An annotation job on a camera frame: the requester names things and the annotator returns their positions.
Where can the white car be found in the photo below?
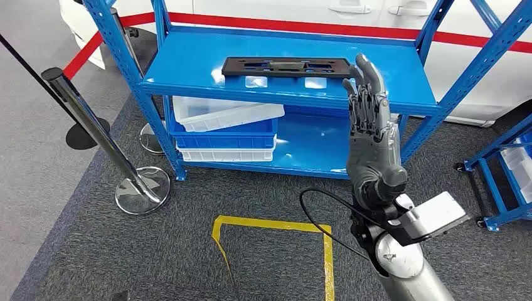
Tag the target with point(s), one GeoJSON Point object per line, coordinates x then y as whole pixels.
{"type": "Point", "coordinates": [478, 74]}

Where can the blue metal shelf rack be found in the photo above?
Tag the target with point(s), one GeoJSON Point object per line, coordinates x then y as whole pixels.
{"type": "Point", "coordinates": [199, 54]}

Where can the chrome stanchion post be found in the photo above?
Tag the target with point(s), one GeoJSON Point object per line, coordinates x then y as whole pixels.
{"type": "Point", "coordinates": [95, 124]}
{"type": "Point", "coordinates": [150, 139]}

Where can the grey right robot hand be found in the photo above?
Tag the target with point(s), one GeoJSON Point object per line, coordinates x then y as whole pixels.
{"type": "Point", "coordinates": [374, 158]}

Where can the black stanchion post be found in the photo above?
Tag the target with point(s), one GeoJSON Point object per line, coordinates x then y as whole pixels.
{"type": "Point", "coordinates": [85, 135]}

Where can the clear white plastic bin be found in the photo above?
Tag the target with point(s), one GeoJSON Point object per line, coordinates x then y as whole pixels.
{"type": "Point", "coordinates": [232, 118]}

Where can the small blue metal rack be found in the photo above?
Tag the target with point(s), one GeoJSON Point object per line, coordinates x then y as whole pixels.
{"type": "Point", "coordinates": [507, 216]}

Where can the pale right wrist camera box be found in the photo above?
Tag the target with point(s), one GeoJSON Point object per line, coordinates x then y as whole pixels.
{"type": "Point", "coordinates": [436, 216]}

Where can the black plastic car part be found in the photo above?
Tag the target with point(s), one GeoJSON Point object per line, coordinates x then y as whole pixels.
{"type": "Point", "coordinates": [232, 66]}

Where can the red barrier belt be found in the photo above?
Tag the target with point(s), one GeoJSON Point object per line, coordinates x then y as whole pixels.
{"type": "Point", "coordinates": [291, 25]}

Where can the white bins in small rack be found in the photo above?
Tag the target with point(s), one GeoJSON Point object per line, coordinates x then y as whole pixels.
{"type": "Point", "coordinates": [519, 166]}

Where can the yellow floor tape square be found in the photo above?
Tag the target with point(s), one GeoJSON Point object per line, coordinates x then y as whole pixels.
{"type": "Point", "coordinates": [270, 225]}

